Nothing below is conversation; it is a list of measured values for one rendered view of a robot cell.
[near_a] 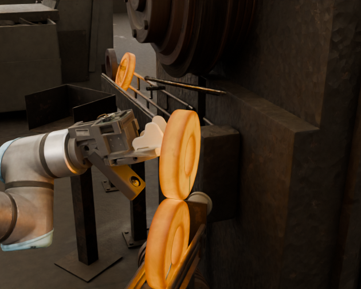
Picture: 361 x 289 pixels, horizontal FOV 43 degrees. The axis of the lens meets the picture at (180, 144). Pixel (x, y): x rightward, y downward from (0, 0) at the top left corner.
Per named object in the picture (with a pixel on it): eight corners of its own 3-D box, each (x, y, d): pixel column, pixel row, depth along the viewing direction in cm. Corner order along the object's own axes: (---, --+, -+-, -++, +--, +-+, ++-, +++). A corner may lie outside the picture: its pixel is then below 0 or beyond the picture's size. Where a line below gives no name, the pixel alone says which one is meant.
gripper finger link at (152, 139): (173, 120, 74) (124, 129, 78) (183, 153, 76) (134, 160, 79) (179, 114, 77) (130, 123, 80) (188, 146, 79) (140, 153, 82)
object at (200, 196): (211, 217, 103) (213, 192, 101) (203, 235, 95) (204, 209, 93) (186, 214, 105) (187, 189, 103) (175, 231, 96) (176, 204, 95)
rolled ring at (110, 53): (110, 49, 218) (116, 49, 219) (104, 48, 235) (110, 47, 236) (113, 88, 223) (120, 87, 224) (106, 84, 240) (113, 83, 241)
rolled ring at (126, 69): (112, 94, 218) (118, 96, 219) (124, 86, 201) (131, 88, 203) (119, 58, 221) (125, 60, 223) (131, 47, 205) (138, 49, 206)
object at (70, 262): (82, 237, 208) (67, 84, 181) (124, 258, 193) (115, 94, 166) (46, 260, 192) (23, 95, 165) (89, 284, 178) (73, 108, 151)
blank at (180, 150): (202, 102, 84) (185, 100, 85) (179, 125, 70) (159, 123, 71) (199, 179, 89) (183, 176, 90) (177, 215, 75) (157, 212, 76)
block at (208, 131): (227, 204, 124) (230, 121, 115) (240, 219, 117) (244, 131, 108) (190, 211, 120) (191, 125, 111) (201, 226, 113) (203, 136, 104)
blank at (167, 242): (192, 239, 90) (176, 237, 91) (186, 183, 80) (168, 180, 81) (169, 309, 79) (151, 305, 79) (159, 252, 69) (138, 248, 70)
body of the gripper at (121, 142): (119, 120, 77) (60, 132, 81) (134, 167, 79) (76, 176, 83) (136, 107, 83) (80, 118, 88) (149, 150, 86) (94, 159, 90)
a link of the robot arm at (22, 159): (23, 192, 94) (24, 146, 97) (73, 185, 90) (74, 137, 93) (-12, 185, 86) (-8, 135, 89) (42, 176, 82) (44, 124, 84)
